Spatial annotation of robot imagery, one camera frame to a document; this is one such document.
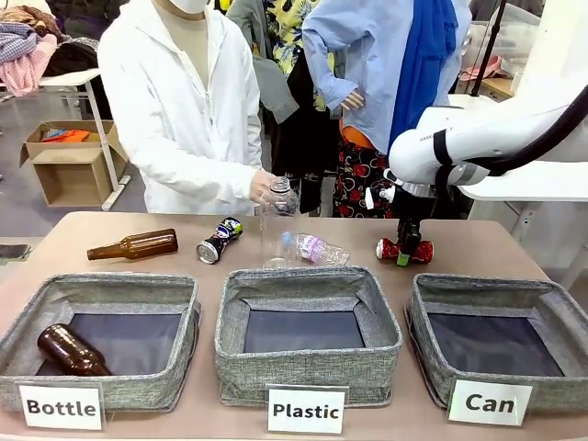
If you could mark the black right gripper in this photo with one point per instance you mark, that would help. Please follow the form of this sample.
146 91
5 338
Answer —
410 212

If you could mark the red crushed can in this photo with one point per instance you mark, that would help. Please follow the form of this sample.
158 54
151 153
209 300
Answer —
425 250

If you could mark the clear tall plastic bottle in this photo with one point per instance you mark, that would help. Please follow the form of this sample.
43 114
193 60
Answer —
278 220

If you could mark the person's left forearm white sleeve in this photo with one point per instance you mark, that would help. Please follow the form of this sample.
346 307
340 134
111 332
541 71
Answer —
216 161

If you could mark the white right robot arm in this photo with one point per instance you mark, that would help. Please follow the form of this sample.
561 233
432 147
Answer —
464 138

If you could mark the grey fabric basket Can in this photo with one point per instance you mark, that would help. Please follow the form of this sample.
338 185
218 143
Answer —
496 289

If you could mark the grey fabric basket Plastic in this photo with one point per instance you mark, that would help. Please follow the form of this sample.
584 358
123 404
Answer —
308 367

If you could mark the white sign Can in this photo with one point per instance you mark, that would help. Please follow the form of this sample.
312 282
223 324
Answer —
489 403

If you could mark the blue black crushed can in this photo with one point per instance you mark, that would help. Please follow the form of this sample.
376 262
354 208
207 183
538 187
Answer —
219 239

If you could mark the grey fabric basket Bottle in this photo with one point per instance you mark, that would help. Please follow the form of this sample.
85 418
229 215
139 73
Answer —
96 294

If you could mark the person's left hand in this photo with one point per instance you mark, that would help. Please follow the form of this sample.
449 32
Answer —
260 186

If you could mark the black red floral skirt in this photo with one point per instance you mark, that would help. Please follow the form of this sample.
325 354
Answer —
360 179

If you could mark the crushed plastic bottle blue cap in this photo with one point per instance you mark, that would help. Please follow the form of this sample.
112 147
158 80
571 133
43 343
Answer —
317 249

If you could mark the mannequin in blue shirt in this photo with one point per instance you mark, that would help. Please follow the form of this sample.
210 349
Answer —
367 55

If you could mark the white sign Plastic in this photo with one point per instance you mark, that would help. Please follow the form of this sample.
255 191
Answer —
305 410

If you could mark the grey jacket on rack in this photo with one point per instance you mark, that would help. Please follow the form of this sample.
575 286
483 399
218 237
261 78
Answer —
271 87

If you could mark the black stand pole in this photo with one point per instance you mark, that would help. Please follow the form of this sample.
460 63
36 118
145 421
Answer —
489 46

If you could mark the yellow floral shirt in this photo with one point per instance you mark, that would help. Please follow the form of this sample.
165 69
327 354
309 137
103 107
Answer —
287 27

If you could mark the brown glass bottle long neck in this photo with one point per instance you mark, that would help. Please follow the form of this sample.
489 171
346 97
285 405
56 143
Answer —
142 244

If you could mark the person in white coat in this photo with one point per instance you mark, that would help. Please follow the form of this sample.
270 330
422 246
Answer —
184 92

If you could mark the open cardboard box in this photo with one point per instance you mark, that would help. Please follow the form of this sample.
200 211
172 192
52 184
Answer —
69 161

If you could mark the white background table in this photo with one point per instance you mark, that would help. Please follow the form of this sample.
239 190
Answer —
87 92

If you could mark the brown glass bottle stubby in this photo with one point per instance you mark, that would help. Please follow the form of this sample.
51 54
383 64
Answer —
69 351

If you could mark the white sign Bottle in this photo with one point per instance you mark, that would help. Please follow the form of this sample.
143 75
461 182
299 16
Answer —
61 407

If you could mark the pile of clothes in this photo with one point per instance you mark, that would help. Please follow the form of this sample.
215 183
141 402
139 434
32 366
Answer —
27 46

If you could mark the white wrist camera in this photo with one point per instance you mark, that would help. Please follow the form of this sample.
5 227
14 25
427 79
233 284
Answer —
379 193

